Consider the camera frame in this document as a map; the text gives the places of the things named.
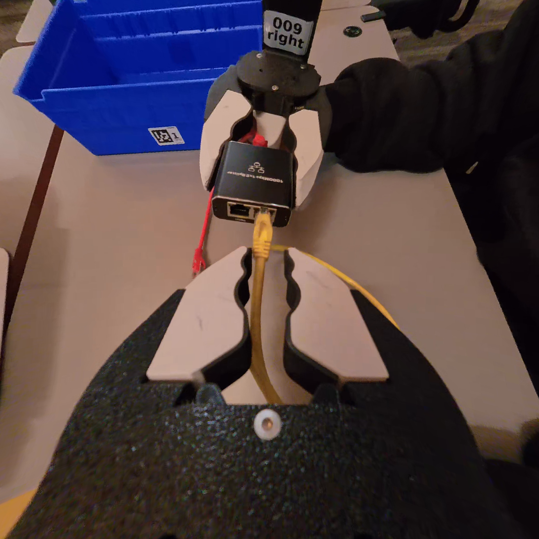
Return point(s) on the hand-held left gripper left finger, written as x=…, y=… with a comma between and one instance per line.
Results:
x=198, y=328

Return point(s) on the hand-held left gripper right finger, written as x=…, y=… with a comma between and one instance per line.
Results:
x=332, y=332

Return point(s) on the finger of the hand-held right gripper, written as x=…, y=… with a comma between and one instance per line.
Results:
x=309, y=160
x=217, y=130

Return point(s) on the black network splitter box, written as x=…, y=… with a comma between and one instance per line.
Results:
x=257, y=177

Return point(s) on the person's right forearm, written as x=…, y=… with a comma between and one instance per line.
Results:
x=387, y=118

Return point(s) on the black round desk grommet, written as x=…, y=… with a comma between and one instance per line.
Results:
x=352, y=30

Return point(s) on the adjacent pale desk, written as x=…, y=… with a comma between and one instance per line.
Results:
x=17, y=147

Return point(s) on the pale desk beyond bin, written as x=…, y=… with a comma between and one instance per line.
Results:
x=36, y=19

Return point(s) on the blue plastic bin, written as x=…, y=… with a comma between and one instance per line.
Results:
x=126, y=105

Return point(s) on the small black flat object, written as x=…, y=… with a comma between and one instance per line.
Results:
x=373, y=16

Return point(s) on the dark office chair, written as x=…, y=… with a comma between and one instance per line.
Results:
x=429, y=17

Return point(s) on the person's black hoodie torso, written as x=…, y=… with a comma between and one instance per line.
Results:
x=505, y=210

